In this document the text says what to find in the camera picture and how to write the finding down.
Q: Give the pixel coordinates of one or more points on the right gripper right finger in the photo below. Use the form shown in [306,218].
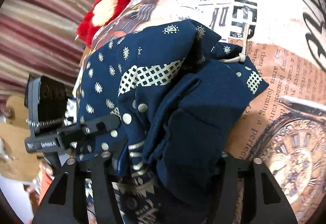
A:
[263,199]

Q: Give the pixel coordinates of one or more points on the navy patterned hooded garment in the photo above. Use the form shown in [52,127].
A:
[178,94]

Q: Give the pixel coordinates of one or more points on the brown cardboard sheet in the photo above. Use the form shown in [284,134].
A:
[16,163]

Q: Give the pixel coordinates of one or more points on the striped red gold curtain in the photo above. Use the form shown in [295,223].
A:
[38,38]

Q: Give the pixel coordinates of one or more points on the red plush toy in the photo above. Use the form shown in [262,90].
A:
[102,13]

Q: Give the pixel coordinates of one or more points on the newspaper print bed quilt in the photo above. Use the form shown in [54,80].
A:
[285,125]

